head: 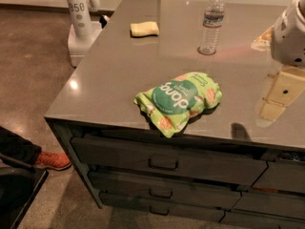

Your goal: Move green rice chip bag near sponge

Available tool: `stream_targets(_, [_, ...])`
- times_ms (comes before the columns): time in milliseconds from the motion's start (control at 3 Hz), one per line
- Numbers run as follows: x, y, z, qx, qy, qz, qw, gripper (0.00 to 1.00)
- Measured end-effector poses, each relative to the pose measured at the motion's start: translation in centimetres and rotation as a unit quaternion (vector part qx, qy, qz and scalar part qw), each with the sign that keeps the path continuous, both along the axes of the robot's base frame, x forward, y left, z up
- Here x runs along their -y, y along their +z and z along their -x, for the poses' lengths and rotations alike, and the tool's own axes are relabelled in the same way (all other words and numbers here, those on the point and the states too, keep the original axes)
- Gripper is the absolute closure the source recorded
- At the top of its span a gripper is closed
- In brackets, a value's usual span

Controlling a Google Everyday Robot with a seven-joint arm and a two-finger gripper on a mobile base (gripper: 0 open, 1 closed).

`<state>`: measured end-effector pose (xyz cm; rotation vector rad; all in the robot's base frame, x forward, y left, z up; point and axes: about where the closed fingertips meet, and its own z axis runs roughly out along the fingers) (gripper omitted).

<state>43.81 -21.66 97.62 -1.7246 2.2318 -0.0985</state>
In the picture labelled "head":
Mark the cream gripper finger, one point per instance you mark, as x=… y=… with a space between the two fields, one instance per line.
x=287 y=86

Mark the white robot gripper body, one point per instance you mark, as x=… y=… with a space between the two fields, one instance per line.
x=288 y=40

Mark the green rice chip bag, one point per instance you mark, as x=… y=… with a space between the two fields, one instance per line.
x=171 y=105

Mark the yellow sponge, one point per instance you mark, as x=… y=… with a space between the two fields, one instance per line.
x=144 y=29

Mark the clear plastic water bottle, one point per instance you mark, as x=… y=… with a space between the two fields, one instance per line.
x=212 y=22

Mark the top right grey drawer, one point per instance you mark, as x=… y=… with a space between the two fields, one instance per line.
x=284 y=176

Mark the grey drawer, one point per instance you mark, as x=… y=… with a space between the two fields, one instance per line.
x=273 y=204
x=168 y=160
x=284 y=176
x=162 y=208
x=164 y=189

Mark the grey cabinet counter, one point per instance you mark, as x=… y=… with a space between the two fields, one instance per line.
x=97 y=101

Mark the middle right grey drawer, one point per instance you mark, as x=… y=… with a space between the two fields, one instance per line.
x=273 y=204

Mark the top left grey drawer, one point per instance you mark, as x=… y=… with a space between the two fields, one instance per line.
x=168 y=160

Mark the middle left grey drawer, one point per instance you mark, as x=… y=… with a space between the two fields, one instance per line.
x=164 y=189

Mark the bottom left grey drawer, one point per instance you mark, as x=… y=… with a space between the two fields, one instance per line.
x=162 y=208

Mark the white robot stand numbered 050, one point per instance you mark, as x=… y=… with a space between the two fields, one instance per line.
x=83 y=31

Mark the orange shoe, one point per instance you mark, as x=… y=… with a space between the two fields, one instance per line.
x=54 y=161

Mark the dark trouser leg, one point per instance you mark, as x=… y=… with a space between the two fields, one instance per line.
x=17 y=147

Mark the black base platform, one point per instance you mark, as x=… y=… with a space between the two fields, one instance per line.
x=19 y=185

